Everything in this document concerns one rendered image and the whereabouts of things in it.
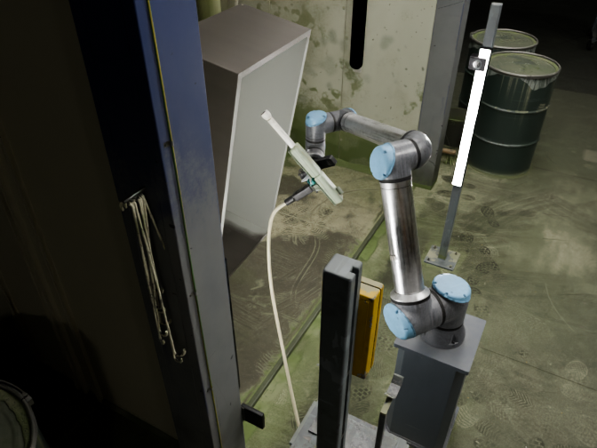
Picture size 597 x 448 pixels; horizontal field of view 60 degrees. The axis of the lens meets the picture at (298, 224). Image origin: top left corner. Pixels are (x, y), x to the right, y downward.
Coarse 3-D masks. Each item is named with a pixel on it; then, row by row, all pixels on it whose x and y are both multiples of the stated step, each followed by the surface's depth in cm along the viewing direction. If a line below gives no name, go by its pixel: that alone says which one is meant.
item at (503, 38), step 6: (498, 30) 480; (504, 30) 480; (474, 36) 466; (480, 36) 468; (498, 36) 468; (504, 36) 468; (510, 36) 467; (516, 36) 468; (522, 36) 467; (528, 36) 466; (498, 42) 455; (504, 42) 455; (510, 42) 454; (516, 42) 455; (522, 42) 455; (528, 42) 455; (534, 42) 454
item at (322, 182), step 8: (264, 112) 193; (272, 120) 195; (280, 128) 197; (288, 136) 199; (288, 144) 200; (296, 144) 201; (288, 152) 201; (296, 152) 200; (304, 152) 202; (296, 160) 202; (304, 160) 202; (312, 160) 205; (304, 168) 205; (312, 168) 204; (312, 176) 206; (320, 176) 206; (320, 184) 208; (328, 184) 208; (296, 192) 214; (304, 192) 212; (328, 192) 210; (336, 192) 210; (288, 200) 215; (296, 200) 214; (336, 200) 211
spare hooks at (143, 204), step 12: (120, 204) 120; (132, 204) 119; (144, 204) 122; (144, 216) 124; (144, 228) 126; (156, 228) 128; (144, 240) 125; (144, 264) 132; (156, 276) 134; (156, 288) 135; (156, 300) 145; (156, 312) 144; (156, 324) 147; (168, 324) 143; (180, 360) 150
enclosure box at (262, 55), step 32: (224, 32) 203; (256, 32) 209; (288, 32) 215; (224, 64) 183; (256, 64) 189; (288, 64) 237; (224, 96) 187; (256, 96) 254; (288, 96) 246; (224, 128) 195; (256, 128) 265; (288, 128) 256; (224, 160) 204; (256, 160) 276; (224, 192) 214; (256, 192) 289; (224, 224) 298; (256, 224) 303
